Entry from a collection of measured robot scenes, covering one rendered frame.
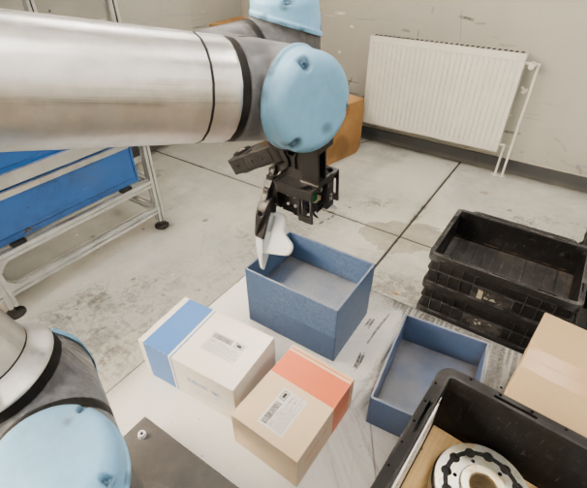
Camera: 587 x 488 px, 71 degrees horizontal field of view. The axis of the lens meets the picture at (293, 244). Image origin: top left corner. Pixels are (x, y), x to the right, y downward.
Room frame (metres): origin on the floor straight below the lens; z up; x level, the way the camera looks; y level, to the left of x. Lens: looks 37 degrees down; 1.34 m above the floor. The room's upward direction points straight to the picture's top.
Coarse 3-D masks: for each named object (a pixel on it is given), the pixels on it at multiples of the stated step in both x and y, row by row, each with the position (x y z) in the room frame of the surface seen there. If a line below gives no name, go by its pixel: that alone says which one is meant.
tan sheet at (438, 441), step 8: (432, 432) 0.28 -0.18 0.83; (440, 432) 0.28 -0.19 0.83; (432, 440) 0.27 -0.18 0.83; (440, 440) 0.27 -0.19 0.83; (448, 440) 0.27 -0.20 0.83; (456, 440) 0.27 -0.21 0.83; (424, 448) 0.26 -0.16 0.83; (432, 448) 0.26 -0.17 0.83; (440, 448) 0.26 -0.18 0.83; (424, 456) 0.25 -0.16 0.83; (432, 456) 0.25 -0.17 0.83; (416, 464) 0.24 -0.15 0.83; (424, 464) 0.24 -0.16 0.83; (432, 464) 0.24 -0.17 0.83; (416, 472) 0.23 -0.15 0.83; (424, 472) 0.23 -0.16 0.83; (408, 480) 0.22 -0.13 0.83; (416, 480) 0.22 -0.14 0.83; (424, 480) 0.22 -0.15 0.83
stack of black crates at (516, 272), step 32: (448, 224) 1.10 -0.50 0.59; (480, 224) 1.14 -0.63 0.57; (512, 224) 1.10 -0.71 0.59; (448, 256) 1.07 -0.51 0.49; (480, 256) 1.07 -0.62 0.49; (512, 256) 1.07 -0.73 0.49; (544, 256) 1.03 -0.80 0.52; (576, 256) 0.98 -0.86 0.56; (448, 288) 0.92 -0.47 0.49; (480, 288) 0.87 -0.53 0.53; (512, 288) 0.82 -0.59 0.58; (544, 288) 0.92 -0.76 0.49; (576, 288) 0.84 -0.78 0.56; (448, 320) 0.89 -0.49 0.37; (480, 320) 0.85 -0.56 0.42; (512, 320) 0.80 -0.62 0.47
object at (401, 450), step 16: (448, 368) 0.30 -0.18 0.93; (432, 384) 0.28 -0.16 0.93; (464, 384) 0.28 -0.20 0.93; (480, 384) 0.28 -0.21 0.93; (432, 400) 0.26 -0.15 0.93; (496, 400) 0.26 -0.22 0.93; (512, 400) 0.26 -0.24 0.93; (416, 416) 0.24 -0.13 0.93; (528, 416) 0.24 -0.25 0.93; (544, 416) 0.24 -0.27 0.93; (416, 432) 0.23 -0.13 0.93; (560, 432) 0.23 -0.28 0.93; (400, 448) 0.21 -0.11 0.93; (384, 464) 0.19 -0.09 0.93; (400, 464) 0.19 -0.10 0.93; (384, 480) 0.18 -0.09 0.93
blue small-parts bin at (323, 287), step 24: (312, 240) 0.68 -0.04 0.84; (288, 264) 0.68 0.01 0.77; (312, 264) 0.68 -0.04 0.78; (336, 264) 0.65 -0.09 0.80; (360, 264) 0.62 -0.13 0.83; (264, 288) 0.57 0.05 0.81; (288, 288) 0.54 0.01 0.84; (312, 288) 0.61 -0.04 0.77; (336, 288) 0.61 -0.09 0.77; (360, 288) 0.56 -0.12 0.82; (288, 312) 0.54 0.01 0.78; (312, 312) 0.51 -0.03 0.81; (336, 312) 0.48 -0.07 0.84; (336, 336) 0.49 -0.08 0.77
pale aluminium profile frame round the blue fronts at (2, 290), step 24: (24, 0) 2.31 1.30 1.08; (24, 168) 1.47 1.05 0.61; (48, 168) 1.54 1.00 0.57; (144, 168) 1.95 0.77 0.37; (120, 192) 1.81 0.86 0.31; (72, 216) 1.59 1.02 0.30; (144, 216) 1.87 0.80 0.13; (24, 240) 1.39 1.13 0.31; (96, 240) 1.63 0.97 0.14; (0, 264) 1.29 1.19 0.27; (48, 264) 1.45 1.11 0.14; (0, 288) 1.26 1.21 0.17; (24, 288) 1.32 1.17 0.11; (24, 312) 1.28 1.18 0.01
